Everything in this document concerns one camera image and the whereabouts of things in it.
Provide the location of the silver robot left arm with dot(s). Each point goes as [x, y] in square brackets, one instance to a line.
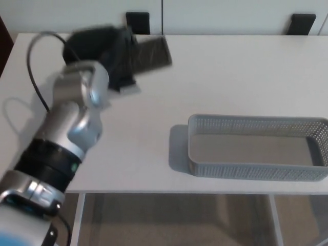
[69, 123]

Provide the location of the dark grey felt eraser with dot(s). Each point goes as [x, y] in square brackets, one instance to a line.
[152, 55]

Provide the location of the white desk left leg frame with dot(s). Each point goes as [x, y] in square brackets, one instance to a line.
[78, 220]

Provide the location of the white desk right leg frame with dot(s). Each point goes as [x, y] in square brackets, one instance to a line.
[277, 220]

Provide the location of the grey perforated plastic basket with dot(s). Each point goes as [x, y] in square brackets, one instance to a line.
[256, 170]

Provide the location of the white desk leg frame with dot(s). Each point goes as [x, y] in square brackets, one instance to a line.
[78, 220]
[277, 220]

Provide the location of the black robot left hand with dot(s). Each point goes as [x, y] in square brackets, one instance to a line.
[102, 43]

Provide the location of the dark brown wooden panel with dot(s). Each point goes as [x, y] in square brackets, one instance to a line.
[5, 48]

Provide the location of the white cabinet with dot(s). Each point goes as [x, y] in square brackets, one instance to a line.
[230, 15]

